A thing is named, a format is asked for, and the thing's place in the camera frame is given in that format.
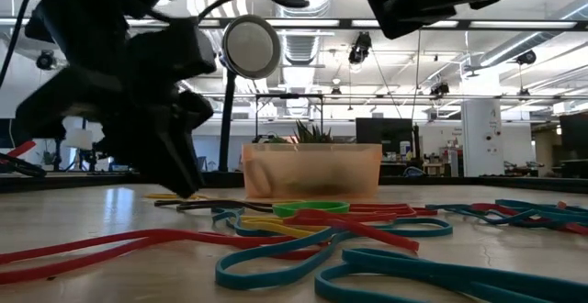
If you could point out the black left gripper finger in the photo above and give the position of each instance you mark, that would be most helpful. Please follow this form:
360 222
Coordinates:
165 165

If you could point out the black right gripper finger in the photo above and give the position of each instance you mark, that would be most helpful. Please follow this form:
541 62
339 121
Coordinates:
404 0

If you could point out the yellow rubber band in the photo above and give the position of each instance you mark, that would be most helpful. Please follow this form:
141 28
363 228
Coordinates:
158 197
275 229

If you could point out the red rubber band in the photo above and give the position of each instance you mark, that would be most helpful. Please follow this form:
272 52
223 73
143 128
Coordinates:
390 209
161 235
367 232
489 207

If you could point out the teal rubber band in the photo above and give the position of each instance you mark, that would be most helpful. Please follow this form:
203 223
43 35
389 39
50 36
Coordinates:
413 266
528 203
413 234
455 209
239 229
275 249

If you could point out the green rubber band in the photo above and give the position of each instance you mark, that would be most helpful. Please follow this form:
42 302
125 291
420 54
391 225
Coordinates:
312 208

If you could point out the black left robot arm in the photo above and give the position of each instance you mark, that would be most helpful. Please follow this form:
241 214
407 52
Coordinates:
82 27

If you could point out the orange translucent plastic bin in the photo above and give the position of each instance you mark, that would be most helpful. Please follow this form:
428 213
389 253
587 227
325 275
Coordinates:
312 170

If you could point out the black ceiling spotlight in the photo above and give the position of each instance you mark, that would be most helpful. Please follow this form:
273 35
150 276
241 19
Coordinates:
360 48
526 57
46 60
440 88

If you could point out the white box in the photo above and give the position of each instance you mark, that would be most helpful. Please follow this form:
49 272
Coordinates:
82 140

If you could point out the black desk lamp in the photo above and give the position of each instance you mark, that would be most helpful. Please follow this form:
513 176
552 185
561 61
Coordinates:
252 46

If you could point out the red slanted bar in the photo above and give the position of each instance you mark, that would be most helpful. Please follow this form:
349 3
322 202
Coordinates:
20 149

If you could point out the black slanted bar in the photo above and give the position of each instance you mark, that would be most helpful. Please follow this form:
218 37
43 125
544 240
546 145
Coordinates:
23 167

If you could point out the white pillar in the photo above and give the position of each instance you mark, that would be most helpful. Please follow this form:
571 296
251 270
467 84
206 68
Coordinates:
482 128

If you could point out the white bottle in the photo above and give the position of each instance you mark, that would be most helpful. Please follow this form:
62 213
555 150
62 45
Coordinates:
404 149

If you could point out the small green potted plant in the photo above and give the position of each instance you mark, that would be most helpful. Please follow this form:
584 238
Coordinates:
312 134

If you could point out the black frame beam with lights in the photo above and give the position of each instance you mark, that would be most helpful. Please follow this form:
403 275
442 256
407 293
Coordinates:
464 24

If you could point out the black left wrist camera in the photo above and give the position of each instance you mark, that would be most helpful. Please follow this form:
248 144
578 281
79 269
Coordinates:
174 50

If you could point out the silver ventilation duct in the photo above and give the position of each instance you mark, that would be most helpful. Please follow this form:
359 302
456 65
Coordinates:
301 48

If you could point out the black background rig frame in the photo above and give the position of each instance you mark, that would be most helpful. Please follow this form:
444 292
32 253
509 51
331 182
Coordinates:
289 95

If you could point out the black aluminium table frame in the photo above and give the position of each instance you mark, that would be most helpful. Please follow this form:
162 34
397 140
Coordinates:
459 182

